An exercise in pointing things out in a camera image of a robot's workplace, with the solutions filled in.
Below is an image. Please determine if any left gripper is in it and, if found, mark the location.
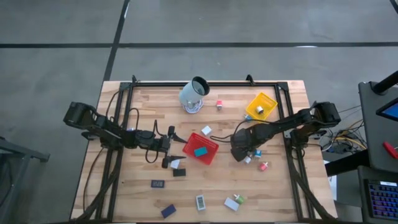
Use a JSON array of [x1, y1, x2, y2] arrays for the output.
[[144, 126, 188, 169]]

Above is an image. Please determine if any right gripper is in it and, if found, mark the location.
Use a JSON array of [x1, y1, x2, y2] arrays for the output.
[[231, 126, 265, 162]]

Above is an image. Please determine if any white box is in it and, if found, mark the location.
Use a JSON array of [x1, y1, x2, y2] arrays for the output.
[[223, 197, 240, 212]]

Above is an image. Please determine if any white digital thermometer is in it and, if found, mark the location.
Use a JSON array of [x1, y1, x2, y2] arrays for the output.
[[195, 194, 206, 212]]

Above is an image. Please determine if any red plastic basket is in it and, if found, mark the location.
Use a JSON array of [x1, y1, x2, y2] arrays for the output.
[[182, 132, 220, 166]]

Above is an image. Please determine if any yellow plastic basket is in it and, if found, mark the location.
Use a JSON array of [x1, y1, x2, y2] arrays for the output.
[[245, 91, 279, 121]]

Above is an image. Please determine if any dark blue flat box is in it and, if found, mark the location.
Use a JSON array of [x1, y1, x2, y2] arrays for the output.
[[160, 203, 177, 219]]

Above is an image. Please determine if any black desk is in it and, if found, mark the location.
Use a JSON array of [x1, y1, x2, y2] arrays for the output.
[[325, 80, 398, 224]]

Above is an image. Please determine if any grey metal stand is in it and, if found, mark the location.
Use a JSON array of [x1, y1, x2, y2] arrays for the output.
[[0, 136, 50, 224]]

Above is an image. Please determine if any black keyboard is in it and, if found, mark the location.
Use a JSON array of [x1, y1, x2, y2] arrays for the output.
[[364, 179, 398, 221]]

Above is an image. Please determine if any large display monitor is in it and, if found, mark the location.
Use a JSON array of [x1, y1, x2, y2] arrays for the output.
[[375, 98, 398, 122]]

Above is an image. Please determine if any black monitor pole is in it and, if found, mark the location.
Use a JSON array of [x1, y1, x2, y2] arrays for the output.
[[372, 70, 398, 95]]

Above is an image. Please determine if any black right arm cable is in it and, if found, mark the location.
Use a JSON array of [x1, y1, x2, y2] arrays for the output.
[[210, 119, 280, 144]]

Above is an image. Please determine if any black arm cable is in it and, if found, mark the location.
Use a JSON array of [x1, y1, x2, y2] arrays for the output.
[[105, 89, 160, 164], [210, 119, 280, 144]]

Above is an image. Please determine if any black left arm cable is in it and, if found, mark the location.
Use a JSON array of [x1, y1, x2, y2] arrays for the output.
[[105, 89, 160, 164]]

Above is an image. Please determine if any white coiled cable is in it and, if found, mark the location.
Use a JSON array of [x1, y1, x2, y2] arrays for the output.
[[182, 99, 205, 114]]

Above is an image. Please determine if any black aluminium table frame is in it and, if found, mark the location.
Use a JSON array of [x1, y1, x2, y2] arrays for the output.
[[70, 74, 338, 224]]

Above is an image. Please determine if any floor cable bundle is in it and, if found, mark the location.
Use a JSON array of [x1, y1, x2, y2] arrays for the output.
[[320, 105, 369, 155]]

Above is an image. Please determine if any red handled tool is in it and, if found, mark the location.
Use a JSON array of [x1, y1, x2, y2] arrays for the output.
[[382, 141, 398, 160]]

